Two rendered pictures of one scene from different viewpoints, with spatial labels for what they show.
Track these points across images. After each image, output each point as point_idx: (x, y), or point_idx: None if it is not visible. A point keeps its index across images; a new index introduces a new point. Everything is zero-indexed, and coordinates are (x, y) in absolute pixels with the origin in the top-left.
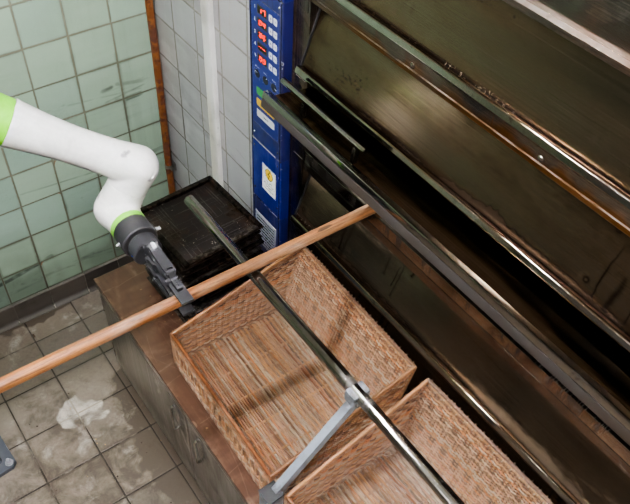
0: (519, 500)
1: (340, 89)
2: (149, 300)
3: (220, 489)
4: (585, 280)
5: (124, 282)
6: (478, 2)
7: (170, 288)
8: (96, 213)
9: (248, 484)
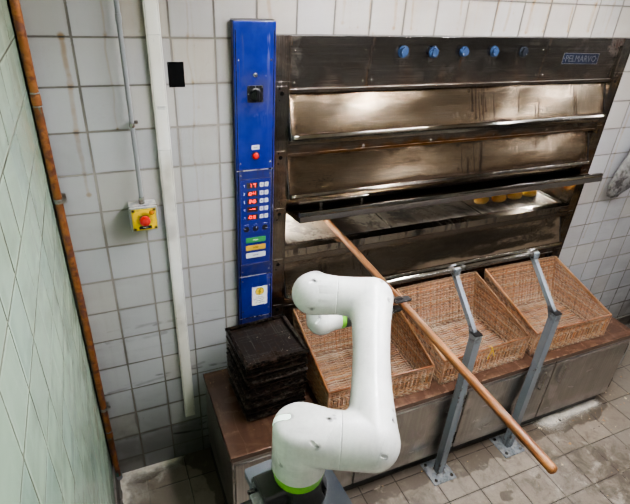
0: (451, 288)
1: (321, 188)
2: (266, 425)
3: None
4: (458, 169)
5: (242, 439)
6: (391, 98)
7: (399, 302)
8: (328, 325)
9: (417, 395)
